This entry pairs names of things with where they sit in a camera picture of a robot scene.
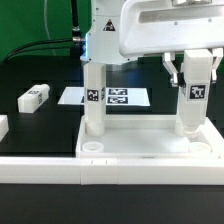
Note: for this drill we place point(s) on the white L-shaped obstacle fence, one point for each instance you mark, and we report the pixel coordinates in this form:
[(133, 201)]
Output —
[(121, 171)]

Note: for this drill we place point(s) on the marker sheet with tags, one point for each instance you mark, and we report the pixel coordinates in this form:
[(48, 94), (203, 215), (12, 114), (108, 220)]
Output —
[(114, 96)]

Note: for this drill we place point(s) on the white block left edge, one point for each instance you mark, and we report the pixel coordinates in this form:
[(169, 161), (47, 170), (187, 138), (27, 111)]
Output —
[(3, 126)]

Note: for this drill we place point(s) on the white desk top tray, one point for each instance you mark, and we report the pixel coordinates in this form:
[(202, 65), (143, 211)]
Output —
[(148, 136)]

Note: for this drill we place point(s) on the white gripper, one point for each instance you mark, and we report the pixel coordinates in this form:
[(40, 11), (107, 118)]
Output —
[(168, 26)]

